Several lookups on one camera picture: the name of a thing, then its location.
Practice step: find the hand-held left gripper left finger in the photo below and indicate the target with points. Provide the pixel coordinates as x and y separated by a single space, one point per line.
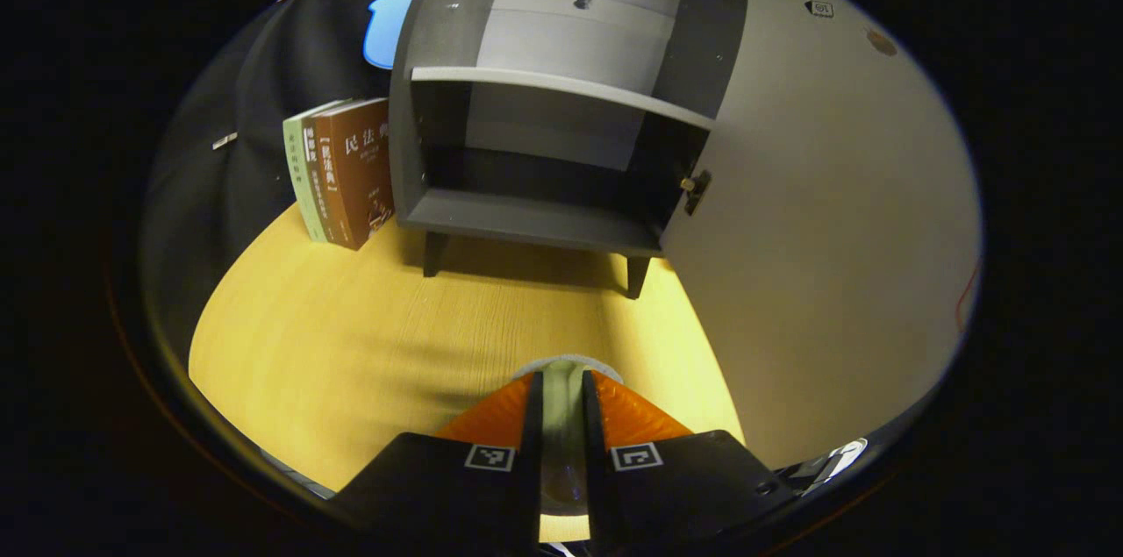
531 487

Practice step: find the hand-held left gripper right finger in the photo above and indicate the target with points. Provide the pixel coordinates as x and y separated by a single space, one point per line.
597 487

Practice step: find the round white coaster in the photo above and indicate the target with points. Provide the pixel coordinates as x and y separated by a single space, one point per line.
561 360

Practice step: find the white cabinet door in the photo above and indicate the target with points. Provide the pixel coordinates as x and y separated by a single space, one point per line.
833 232

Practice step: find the grey cabinet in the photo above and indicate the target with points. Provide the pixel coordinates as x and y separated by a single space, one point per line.
412 101

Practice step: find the brown book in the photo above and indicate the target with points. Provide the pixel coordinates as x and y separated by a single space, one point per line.
360 171

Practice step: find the green book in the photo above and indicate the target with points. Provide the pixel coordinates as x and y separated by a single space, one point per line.
296 180

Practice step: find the white clip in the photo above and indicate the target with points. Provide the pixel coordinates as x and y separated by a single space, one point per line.
224 140

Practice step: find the black backdrop cloth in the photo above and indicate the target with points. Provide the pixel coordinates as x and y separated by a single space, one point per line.
263 74

